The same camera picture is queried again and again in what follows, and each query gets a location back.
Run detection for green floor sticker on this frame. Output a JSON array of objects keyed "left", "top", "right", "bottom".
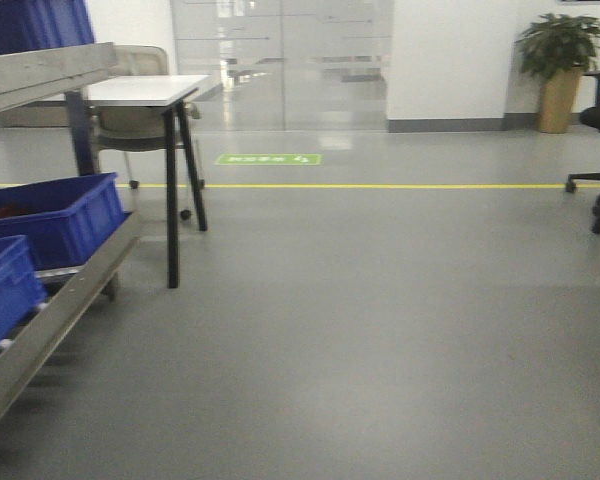
[{"left": 216, "top": 153, "right": 322, "bottom": 166}]

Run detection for blue crate on rack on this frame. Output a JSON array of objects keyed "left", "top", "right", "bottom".
[{"left": 0, "top": 172, "right": 126, "bottom": 270}]

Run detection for beige office chair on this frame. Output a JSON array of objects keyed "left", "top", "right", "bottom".
[{"left": 88, "top": 45, "right": 206, "bottom": 221}]

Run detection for white table black legs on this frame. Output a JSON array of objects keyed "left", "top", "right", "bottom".
[{"left": 80, "top": 74, "right": 209, "bottom": 289}]

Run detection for blue crate front left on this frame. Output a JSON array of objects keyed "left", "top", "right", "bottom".
[{"left": 0, "top": 235, "right": 46, "bottom": 341}]

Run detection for steel shelf rack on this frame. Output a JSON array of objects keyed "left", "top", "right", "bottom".
[{"left": 0, "top": 43, "right": 138, "bottom": 421}]

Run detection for potted green plant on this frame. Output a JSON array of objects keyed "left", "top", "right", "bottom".
[{"left": 516, "top": 13, "right": 600, "bottom": 134}]

